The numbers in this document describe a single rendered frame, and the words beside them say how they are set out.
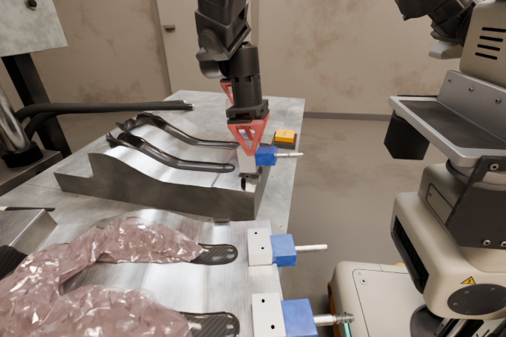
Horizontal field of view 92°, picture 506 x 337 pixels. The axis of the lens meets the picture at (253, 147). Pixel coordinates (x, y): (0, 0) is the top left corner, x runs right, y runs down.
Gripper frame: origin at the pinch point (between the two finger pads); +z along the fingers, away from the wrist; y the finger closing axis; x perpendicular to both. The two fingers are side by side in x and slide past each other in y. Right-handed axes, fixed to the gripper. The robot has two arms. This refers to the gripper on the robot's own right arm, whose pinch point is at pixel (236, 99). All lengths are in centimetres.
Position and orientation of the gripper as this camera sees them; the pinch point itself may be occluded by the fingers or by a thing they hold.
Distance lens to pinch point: 80.2
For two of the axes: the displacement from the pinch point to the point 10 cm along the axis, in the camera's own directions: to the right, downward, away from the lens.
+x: 9.7, 0.9, -2.1
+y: -2.3, 4.8, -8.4
